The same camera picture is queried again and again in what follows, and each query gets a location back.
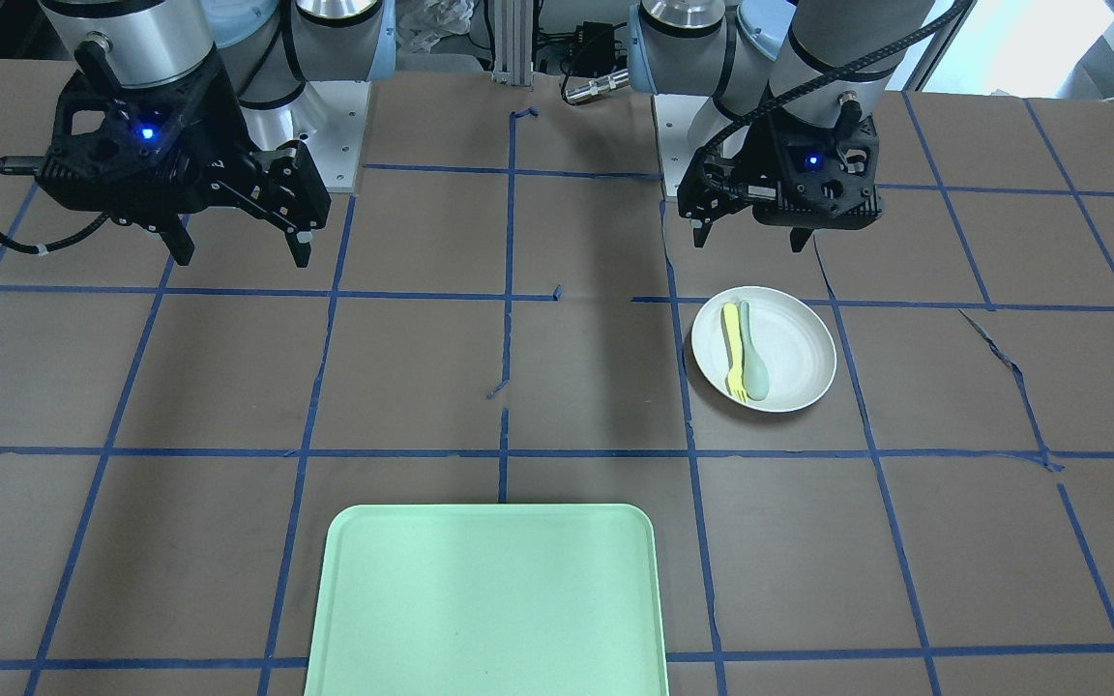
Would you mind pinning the aluminium frame post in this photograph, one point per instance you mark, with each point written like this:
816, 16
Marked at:
513, 38

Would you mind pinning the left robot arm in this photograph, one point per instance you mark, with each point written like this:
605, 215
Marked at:
817, 60

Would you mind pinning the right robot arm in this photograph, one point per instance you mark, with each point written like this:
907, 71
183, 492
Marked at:
272, 50

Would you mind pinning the pale green plastic spoon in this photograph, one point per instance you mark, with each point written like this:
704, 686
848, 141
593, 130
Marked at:
756, 376

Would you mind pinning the silver metal connector plug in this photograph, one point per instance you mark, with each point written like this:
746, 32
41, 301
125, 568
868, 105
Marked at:
596, 88

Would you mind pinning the black power adapter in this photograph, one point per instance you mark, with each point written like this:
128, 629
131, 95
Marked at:
592, 39

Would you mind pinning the yellow plastic fork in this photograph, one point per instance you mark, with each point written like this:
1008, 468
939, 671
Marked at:
735, 378

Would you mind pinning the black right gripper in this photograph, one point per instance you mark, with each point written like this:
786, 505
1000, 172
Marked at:
221, 130

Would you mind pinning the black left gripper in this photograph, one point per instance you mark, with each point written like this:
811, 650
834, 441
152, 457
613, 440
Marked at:
748, 155

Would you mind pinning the white round plate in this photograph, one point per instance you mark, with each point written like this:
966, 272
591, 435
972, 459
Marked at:
790, 340

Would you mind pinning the light green tray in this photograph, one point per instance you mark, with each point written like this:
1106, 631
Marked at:
488, 599

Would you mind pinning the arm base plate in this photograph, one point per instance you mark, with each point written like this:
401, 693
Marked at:
674, 115
338, 136

